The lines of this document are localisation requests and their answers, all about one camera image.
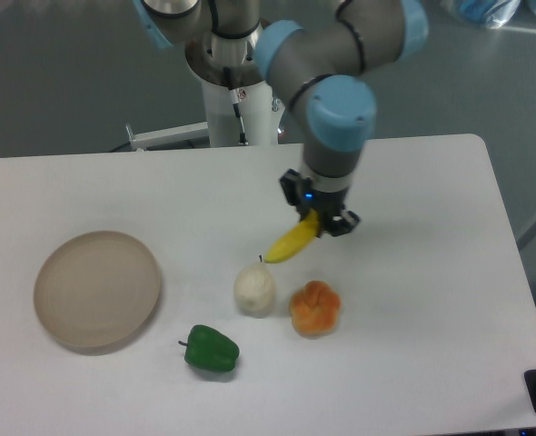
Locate orange bread roll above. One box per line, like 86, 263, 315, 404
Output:
289, 281, 342, 337

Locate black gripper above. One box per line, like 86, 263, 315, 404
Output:
279, 169, 361, 237

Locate white pear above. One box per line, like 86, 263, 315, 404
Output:
233, 256, 276, 317

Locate beige round plate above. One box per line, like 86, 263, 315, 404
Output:
33, 231, 162, 352

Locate black cable on pedestal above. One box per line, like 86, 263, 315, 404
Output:
222, 66, 247, 146

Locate clear blue plastic bag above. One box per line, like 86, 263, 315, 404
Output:
440, 0, 536, 29

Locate green bell pepper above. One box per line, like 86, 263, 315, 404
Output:
178, 324, 240, 373

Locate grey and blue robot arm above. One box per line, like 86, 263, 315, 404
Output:
134, 1, 428, 236

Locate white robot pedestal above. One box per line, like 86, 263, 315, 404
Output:
184, 22, 289, 147

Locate yellow banana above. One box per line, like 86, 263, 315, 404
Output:
263, 210, 320, 263

